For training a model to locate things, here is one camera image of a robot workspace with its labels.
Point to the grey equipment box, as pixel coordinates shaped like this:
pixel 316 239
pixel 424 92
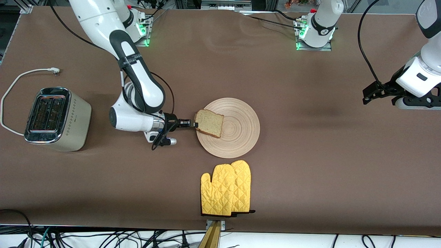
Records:
pixel 224 5

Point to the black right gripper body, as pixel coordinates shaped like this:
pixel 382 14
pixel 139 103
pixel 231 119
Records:
pixel 171 121

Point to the brown table cover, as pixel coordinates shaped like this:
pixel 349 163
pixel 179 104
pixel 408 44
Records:
pixel 293 86

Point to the round wooden plate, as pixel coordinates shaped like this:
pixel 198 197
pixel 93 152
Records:
pixel 237 131

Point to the yellow camera mount beam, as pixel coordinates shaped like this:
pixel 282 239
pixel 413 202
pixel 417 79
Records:
pixel 212 239

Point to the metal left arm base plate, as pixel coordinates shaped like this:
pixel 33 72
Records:
pixel 327 48

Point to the small metal mount bracket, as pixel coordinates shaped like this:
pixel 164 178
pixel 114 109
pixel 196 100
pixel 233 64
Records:
pixel 223 225

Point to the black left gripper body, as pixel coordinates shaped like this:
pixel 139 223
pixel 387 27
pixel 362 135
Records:
pixel 388 86

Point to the beige chrome two-slot toaster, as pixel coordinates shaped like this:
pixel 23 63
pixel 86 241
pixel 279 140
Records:
pixel 77 120

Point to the yellow quilted oven mitt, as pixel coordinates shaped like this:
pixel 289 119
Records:
pixel 217 193
pixel 243 186

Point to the brown bread slice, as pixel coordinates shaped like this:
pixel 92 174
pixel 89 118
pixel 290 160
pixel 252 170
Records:
pixel 210 123

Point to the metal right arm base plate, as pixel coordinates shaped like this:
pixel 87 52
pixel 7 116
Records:
pixel 146 43

